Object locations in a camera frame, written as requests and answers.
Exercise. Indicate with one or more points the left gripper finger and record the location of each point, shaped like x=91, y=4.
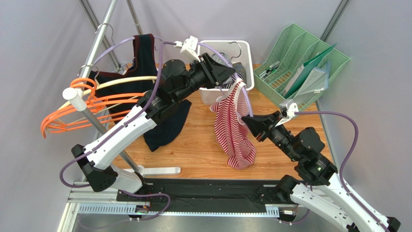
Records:
x=214, y=67
x=218, y=81

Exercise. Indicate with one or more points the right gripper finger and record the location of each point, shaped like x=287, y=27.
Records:
x=253, y=130
x=266, y=120

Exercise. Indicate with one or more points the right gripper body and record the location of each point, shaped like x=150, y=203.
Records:
x=268, y=126

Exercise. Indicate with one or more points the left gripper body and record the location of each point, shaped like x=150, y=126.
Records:
x=206, y=76

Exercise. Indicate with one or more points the black white striped top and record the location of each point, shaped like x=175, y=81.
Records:
x=240, y=72

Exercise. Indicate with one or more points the red white striped top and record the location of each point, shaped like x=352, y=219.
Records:
x=231, y=132

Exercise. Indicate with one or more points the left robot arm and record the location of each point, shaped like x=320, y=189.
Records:
x=175, y=85

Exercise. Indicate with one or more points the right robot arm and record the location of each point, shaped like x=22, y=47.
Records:
x=323, y=189

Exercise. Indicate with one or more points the white plastic basket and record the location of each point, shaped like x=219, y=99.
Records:
x=237, y=51

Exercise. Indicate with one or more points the pens in organizer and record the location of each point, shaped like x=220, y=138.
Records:
x=273, y=67

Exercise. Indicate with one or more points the green folder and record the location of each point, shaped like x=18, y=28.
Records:
x=303, y=72

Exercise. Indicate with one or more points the green file organizer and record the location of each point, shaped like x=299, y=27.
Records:
x=294, y=47

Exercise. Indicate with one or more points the clear document pouch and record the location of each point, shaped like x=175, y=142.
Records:
x=315, y=83

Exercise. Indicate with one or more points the metal clothes rack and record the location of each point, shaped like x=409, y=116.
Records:
x=83, y=80

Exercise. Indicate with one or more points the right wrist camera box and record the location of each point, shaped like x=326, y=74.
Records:
x=288, y=109

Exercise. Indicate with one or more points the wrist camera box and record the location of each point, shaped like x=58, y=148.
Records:
x=188, y=48
x=288, y=109

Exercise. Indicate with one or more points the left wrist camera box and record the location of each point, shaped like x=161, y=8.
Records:
x=188, y=48

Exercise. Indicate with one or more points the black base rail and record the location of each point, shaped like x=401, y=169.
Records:
x=208, y=195

